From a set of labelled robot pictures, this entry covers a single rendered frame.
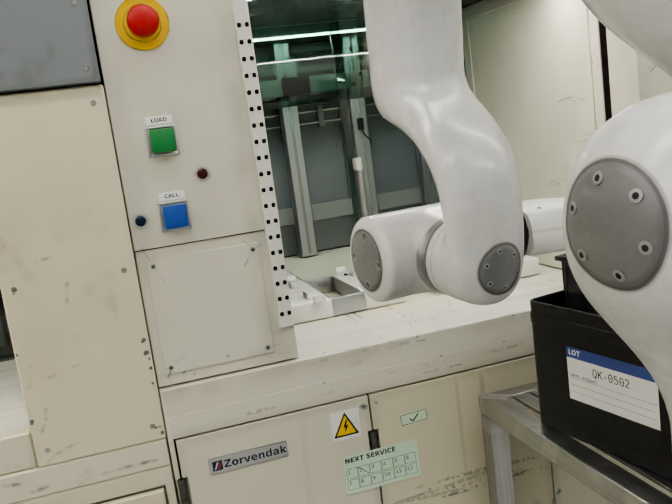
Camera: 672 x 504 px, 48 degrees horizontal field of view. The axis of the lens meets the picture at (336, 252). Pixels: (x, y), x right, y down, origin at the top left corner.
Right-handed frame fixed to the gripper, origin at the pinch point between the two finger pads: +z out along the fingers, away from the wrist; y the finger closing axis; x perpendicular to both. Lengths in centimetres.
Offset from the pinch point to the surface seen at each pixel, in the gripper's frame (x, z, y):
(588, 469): -30.1, -5.6, -0.9
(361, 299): -16, -7, -51
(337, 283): -16, -4, -67
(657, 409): -21.9, -1.7, 6.2
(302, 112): 20, 16, -116
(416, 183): -3, 45, -113
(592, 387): -21.7, -1.7, -3.3
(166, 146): 14, -40, -35
